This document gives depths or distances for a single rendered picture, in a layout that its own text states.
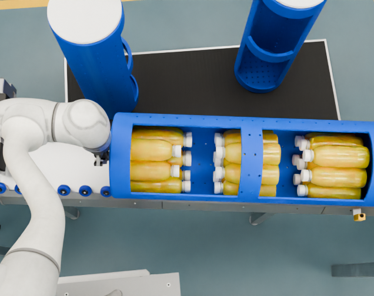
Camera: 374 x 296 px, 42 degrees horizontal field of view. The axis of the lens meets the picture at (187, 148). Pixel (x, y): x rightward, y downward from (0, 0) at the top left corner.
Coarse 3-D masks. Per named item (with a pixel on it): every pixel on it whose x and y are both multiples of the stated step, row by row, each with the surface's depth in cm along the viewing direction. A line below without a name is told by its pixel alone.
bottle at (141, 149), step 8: (136, 144) 153; (144, 144) 153; (152, 144) 153; (160, 144) 153; (168, 144) 154; (136, 152) 152; (144, 152) 152; (152, 152) 152; (160, 152) 152; (168, 152) 153; (144, 160) 155; (152, 160) 155; (160, 160) 155
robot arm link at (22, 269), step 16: (16, 256) 80; (32, 256) 81; (0, 272) 77; (16, 272) 77; (32, 272) 78; (48, 272) 80; (0, 288) 75; (16, 288) 75; (32, 288) 76; (48, 288) 79
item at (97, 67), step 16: (112, 32) 181; (64, 48) 188; (80, 48) 181; (96, 48) 183; (112, 48) 189; (128, 48) 223; (80, 64) 196; (96, 64) 195; (112, 64) 201; (128, 64) 221; (80, 80) 218; (96, 80) 211; (112, 80) 215; (128, 80) 228; (96, 96) 230; (112, 96) 231; (128, 96) 243; (112, 112) 252; (128, 112) 261
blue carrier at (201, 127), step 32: (128, 128) 150; (192, 128) 171; (224, 128) 171; (256, 128) 152; (288, 128) 153; (320, 128) 154; (352, 128) 154; (128, 160) 148; (192, 160) 175; (256, 160) 148; (288, 160) 176; (128, 192) 153; (192, 192) 168; (256, 192) 152; (288, 192) 170
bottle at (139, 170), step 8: (136, 160) 157; (136, 168) 155; (144, 168) 155; (152, 168) 155; (160, 168) 155; (168, 168) 156; (136, 176) 156; (144, 176) 155; (152, 176) 155; (160, 176) 156; (168, 176) 157
